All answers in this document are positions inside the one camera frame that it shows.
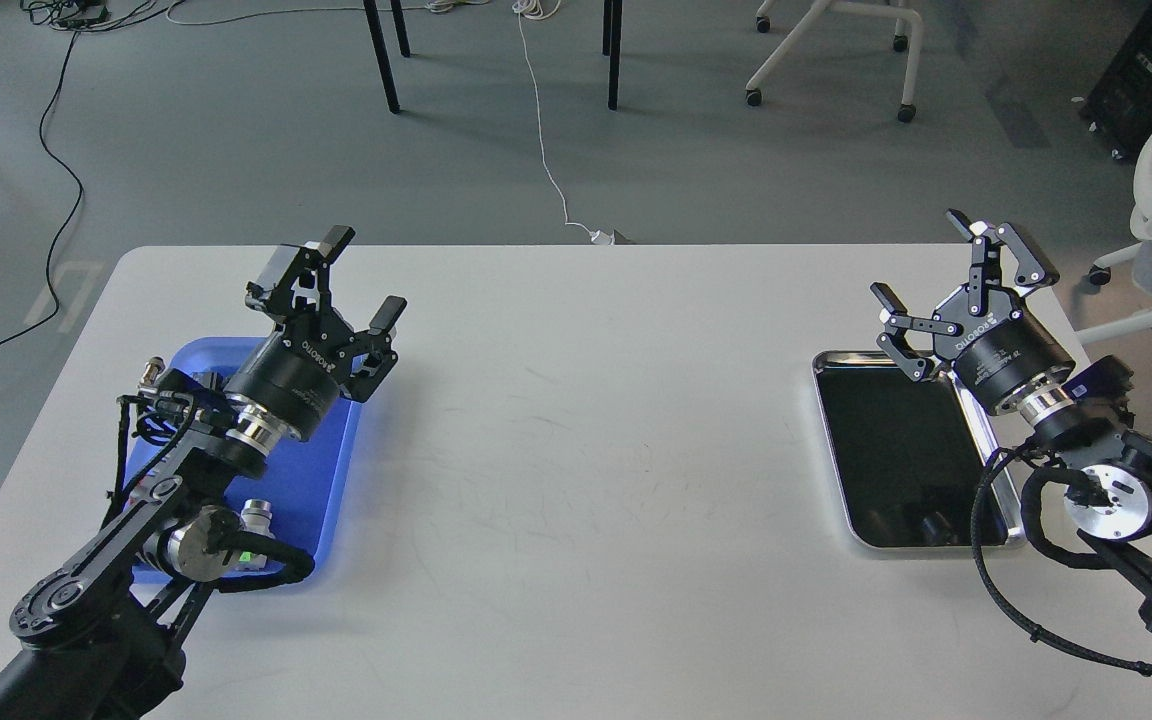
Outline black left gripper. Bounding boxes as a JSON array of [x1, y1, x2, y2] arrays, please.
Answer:
[[223, 225, 408, 441]]

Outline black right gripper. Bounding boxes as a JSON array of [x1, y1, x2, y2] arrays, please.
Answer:
[[870, 209, 1077, 417]]

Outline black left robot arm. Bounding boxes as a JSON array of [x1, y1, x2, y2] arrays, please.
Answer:
[[0, 225, 406, 719]]

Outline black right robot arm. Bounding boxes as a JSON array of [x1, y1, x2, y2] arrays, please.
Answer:
[[870, 209, 1152, 676]]

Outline silver metal tray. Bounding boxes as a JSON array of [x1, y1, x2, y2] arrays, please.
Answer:
[[812, 350, 1023, 552]]

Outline blue plastic tray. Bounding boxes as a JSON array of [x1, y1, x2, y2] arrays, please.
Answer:
[[127, 336, 362, 592]]

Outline white chair base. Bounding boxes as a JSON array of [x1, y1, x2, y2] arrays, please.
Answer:
[[742, 1, 925, 124]]

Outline black cabinet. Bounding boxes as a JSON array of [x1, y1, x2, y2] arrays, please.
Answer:
[[1079, 1, 1152, 161]]

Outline black table legs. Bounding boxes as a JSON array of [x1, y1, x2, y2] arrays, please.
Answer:
[[362, 0, 626, 114]]

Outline green and grey switch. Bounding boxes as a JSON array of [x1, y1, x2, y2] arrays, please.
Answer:
[[228, 498, 276, 575]]

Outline black floor cable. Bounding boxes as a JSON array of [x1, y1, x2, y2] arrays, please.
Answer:
[[0, 0, 167, 497]]

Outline white floor cable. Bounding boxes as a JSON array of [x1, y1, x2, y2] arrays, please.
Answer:
[[511, 0, 615, 247]]

